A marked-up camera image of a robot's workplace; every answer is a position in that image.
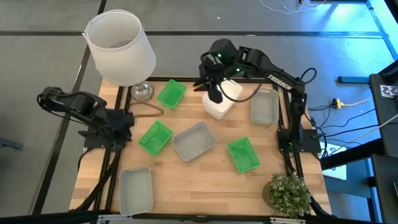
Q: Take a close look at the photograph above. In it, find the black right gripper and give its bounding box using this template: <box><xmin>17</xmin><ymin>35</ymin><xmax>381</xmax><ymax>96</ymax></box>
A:
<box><xmin>193</xmin><ymin>51</ymin><xmax>245</xmax><ymax>105</ymax></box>

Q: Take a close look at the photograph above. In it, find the grey plastic basket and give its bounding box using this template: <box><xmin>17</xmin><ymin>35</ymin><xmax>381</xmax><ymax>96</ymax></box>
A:
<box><xmin>249</xmin><ymin>88</ymin><xmax>280</xmax><ymax>127</ymax></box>
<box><xmin>172</xmin><ymin>121</ymin><xmax>218</xmax><ymax>162</ymax></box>
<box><xmin>118</xmin><ymin>166</ymin><xmax>154</xmax><ymax>217</ymax></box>

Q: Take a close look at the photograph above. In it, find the green plastic basket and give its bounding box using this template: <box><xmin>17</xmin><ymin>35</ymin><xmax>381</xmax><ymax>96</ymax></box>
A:
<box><xmin>227</xmin><ymin>136</ymin><xmax>261</xmax><ymax>174</ymax></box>
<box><xmin>138</xmin><ymin>120</ymin><xmax>174</xmax><ymax>156</ymax></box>
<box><xmin>156</xmin><ymin>78</ymin><xmax>188</xmax><ymax>110</ymax></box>

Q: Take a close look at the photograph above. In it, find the white shade table lamp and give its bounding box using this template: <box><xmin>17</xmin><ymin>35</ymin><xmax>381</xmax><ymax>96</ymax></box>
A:
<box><xmin>81</xmin><ymin>9</ymin><xmax>157</xmax><ymax>103</ymax></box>

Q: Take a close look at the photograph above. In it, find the potted green plant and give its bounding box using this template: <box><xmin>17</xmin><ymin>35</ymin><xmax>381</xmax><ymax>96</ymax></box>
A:
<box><xmin>262</xmin><ymin>173</ymin><xmax>313</xmax><ymax>220</ymax></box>

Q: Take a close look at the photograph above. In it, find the black and white marker sheet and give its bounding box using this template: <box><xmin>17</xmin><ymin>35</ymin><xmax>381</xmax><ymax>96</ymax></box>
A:
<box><xmin>379</xmin><ymin>84</ymin><xmax>398</xmax><ymax>99</ymax></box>

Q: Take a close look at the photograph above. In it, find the black cabinet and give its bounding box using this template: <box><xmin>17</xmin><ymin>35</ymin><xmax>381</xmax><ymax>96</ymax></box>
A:
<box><xmin>369</xmin><ymin>60</ymin><xmax>398</xmax><ymax>156</ymax></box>

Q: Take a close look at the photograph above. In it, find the brown lamp cord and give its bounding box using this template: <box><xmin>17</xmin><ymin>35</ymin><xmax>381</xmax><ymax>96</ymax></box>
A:
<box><xmin>129</xmin><ymin>100</ymin><xmax>165</xmax><ymax>118</ymax></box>

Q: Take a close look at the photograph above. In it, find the black metal table frame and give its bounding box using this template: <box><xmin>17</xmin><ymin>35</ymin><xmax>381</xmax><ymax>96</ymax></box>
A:
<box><xmin>71</xmin><ymin>76</ymin><xmax>330</xmax><ymax>223</ymax></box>

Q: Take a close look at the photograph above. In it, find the silver metal bracket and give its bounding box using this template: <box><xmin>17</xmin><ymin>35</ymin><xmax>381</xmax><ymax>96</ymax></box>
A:
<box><xmin>269</xmin><ymin>217</ymin><xmax>307</xmax><ymax>224</ymax></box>
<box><xmin>98</xmin><ymin>214</ymin><xmax>133</xmax><ymax>222</ymax></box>

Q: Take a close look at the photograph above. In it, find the white floor cable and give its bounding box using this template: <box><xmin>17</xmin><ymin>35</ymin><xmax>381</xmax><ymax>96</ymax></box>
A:
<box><xmin>259</xmin><ymin>0</ymin><xmax>327</xmax><ymax>15</ymax></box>

